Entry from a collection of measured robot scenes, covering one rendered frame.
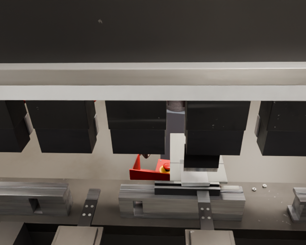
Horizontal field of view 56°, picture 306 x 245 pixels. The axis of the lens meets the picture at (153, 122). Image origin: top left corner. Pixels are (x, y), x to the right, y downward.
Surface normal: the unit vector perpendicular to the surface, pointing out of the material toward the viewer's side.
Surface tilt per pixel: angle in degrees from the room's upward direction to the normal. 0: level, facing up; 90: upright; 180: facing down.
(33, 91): 90
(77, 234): 0
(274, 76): 90
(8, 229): 0
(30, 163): 0
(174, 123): 90
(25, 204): 90
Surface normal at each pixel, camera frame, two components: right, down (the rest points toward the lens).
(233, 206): -0.05, 0.54
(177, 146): -0.03, -0.84
